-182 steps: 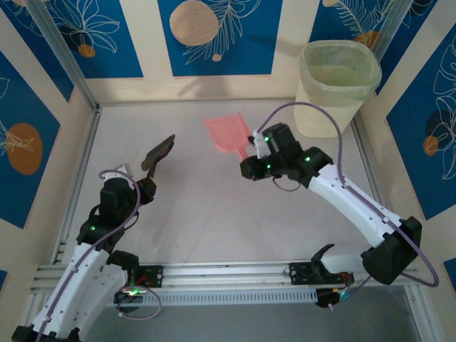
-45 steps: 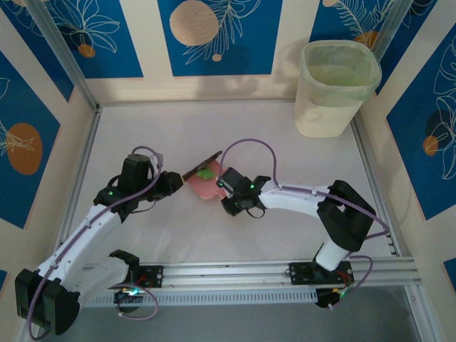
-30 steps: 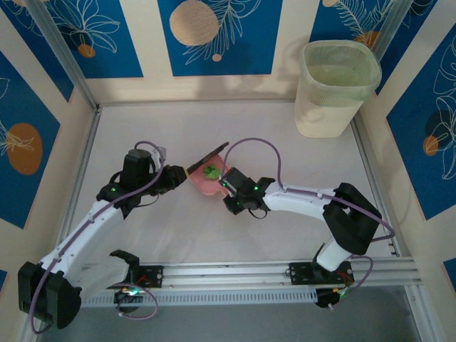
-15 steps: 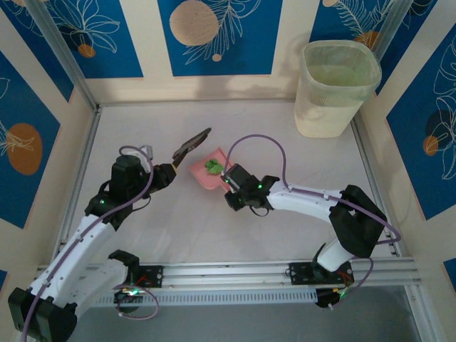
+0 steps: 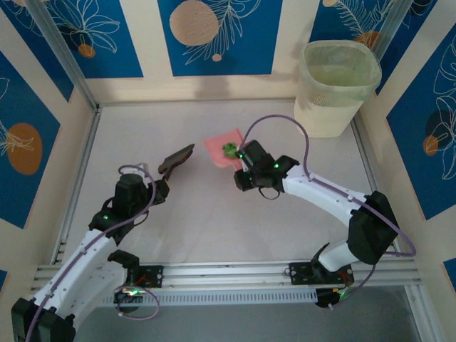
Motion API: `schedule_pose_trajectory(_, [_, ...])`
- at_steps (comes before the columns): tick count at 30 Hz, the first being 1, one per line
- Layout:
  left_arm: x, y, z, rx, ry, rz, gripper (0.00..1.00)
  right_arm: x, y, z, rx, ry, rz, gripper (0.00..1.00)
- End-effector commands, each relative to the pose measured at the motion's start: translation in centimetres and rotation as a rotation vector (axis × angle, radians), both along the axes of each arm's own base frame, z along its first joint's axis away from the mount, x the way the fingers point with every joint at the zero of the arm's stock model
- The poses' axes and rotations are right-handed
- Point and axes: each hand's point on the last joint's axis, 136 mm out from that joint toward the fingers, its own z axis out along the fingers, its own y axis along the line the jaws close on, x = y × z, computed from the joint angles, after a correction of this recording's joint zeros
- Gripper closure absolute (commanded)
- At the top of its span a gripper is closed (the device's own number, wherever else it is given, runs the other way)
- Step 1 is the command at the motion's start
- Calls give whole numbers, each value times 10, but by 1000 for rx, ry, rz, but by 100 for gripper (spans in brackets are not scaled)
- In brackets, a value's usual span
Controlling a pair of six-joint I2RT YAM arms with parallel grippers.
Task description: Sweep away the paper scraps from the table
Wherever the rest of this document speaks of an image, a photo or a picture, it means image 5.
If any dark brown hand brush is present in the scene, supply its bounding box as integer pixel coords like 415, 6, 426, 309
157, 143, 196, 185

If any pink plastic dustpan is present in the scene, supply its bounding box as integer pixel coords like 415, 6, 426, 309
204, 128, 247, 171

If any translucent trash bin with liner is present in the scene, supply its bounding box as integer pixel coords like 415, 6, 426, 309
294, 39, 383, 139

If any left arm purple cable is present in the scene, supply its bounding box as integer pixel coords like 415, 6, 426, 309
26, 163, 160, 342

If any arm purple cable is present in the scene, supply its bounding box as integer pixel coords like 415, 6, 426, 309
26, 163, 160, 342
238, 113, 418, 311

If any aluminium frame bar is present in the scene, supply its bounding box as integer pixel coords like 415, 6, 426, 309
372, 0, 418, 95
49, 105, 104, 265
351, 117, 403, 257
404, 284, 434, 342
25, 0, 103, 112

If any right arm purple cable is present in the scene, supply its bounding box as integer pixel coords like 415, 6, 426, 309
238, 113, 418, 311

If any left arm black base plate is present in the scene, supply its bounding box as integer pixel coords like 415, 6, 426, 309
137, 265, 165, 288

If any long aluminium mounting rail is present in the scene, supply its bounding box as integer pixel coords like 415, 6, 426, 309
35, 256, 418, 286

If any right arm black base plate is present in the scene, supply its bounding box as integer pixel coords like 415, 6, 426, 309
289, 261, 354, 286

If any white slotted cable duct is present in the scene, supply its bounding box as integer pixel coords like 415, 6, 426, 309
98, 287, 318, 308

